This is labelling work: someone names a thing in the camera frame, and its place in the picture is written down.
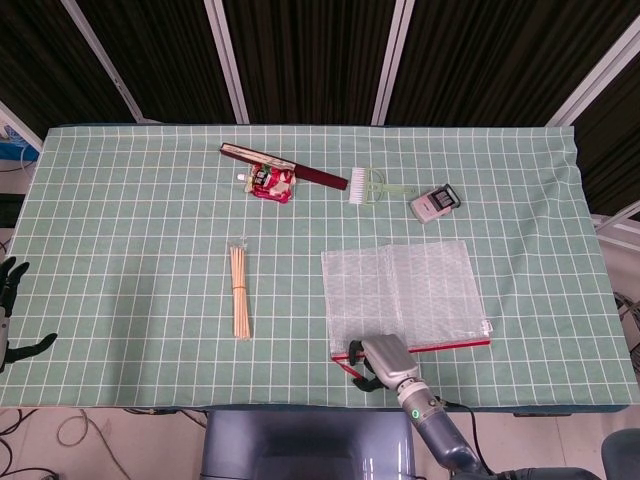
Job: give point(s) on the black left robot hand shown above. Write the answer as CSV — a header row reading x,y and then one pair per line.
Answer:
x,y
15,354

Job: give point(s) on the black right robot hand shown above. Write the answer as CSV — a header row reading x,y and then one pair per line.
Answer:
x,y
392,362

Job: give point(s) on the clear zip pouch red edge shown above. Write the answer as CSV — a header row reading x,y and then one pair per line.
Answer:
x,y
400,290

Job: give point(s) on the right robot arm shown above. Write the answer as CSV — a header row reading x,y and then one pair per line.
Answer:
x,y
440,430

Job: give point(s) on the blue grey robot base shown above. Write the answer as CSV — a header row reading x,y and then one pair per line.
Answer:
x,y
310,440

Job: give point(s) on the white date stamp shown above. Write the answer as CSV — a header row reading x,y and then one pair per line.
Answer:
x,y
430,207

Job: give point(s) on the bundle of wooden sticks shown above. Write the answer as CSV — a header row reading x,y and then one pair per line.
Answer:
x,y
240,295

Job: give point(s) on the green white-bristle brush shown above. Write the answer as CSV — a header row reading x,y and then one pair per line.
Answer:
x,y
357,185

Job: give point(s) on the green checked tablecloth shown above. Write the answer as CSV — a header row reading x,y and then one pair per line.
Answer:
x,y
150,225

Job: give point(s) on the red snack pouch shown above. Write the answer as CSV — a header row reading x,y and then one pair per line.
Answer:
x,y
270,185

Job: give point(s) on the blue white poster board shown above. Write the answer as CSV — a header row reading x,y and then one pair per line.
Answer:
x,y
15,135

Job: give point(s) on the white frame rail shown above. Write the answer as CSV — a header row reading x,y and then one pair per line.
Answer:
x,y
617,225

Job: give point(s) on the white frame post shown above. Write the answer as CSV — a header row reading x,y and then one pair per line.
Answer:
x,y
600,75
227,60
102,55
392,60

